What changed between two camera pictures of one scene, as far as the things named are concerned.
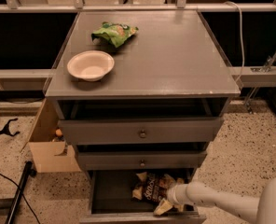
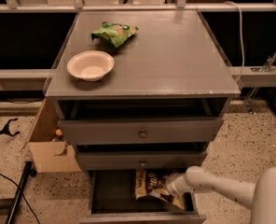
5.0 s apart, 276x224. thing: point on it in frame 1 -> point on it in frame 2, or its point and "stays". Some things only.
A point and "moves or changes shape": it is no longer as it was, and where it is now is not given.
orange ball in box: (59, 132) stays
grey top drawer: (141, 131) stays
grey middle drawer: (108, 160) stays
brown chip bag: (151, 187) moves or changes shape
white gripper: (176, 193) -> (172, 186)
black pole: (29, 172) stays
